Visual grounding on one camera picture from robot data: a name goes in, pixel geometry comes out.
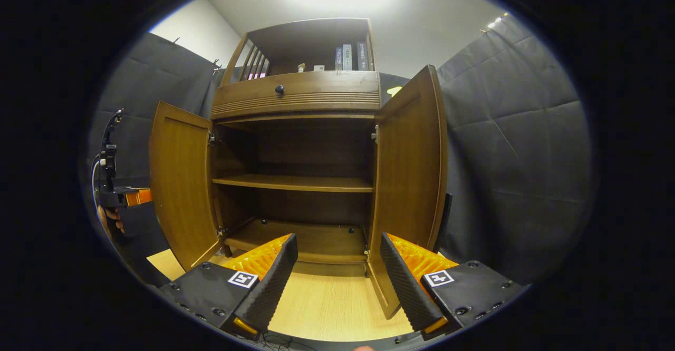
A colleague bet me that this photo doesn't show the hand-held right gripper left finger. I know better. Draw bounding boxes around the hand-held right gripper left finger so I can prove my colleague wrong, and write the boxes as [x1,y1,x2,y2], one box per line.
[158,233,298,341]

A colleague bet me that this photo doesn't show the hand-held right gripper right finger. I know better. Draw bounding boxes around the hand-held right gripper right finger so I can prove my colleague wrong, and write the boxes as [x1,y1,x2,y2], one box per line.
[380,232,529,341]

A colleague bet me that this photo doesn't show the wooden cabinet door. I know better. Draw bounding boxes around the wooden cabinet door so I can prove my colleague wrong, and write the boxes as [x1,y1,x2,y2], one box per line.
[367,65,453,320]
[149,101,225,271]

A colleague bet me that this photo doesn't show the wooden inner cabinet shelf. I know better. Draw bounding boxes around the wooden inner cabinet shelf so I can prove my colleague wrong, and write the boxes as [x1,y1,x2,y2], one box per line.
[213,174,374,192]

